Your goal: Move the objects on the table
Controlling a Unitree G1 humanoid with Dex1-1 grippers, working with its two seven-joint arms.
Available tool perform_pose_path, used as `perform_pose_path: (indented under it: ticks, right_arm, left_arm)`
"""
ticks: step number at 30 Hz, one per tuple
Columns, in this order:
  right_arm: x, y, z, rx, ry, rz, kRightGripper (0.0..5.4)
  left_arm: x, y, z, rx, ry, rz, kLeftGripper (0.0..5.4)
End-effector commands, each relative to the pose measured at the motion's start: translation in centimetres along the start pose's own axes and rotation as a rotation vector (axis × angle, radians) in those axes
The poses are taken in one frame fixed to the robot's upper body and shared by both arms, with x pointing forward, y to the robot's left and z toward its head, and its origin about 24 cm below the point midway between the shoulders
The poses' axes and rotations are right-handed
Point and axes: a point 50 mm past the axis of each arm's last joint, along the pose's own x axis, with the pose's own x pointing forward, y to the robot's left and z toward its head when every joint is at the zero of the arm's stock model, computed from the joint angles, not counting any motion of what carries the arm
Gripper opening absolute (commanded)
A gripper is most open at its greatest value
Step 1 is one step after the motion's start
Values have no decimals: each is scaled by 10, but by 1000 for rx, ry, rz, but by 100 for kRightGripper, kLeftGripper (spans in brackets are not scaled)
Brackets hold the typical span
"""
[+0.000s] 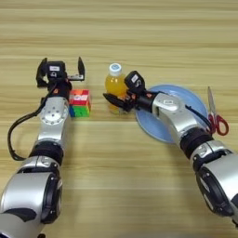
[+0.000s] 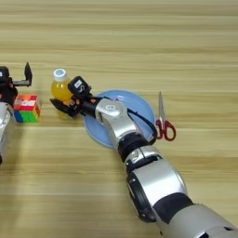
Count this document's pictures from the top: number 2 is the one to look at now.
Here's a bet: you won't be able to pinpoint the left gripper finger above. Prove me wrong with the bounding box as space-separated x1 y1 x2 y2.
23 61 33 82

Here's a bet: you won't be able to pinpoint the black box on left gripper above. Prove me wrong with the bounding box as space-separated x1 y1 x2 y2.
0 65 10 85

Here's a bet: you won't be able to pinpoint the orange juice bottle white cap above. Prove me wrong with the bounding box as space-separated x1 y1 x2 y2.
50 68 75 121

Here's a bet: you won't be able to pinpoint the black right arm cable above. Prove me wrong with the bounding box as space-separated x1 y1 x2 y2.
101 96 158 146

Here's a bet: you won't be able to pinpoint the red handled scissors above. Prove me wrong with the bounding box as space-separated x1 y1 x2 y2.
154 91 177 142

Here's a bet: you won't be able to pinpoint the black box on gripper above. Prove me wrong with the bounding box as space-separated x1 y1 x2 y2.
0 65 10 85
67 75 93 100

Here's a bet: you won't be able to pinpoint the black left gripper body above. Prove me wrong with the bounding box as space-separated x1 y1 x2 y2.
0 79 33 107

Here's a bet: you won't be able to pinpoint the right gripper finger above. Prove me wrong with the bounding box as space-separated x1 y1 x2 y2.
49 98 76 119

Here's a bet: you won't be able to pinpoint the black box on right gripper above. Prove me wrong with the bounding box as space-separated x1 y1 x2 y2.
67 75 93 100

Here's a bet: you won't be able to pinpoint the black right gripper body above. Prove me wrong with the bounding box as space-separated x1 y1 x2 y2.
70 95 102 119

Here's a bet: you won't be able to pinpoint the colourful puzzle cube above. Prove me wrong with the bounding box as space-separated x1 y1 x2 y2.
13 94 42 124

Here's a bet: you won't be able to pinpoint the light blue round plate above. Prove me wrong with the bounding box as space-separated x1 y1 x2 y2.
83 89 156 149

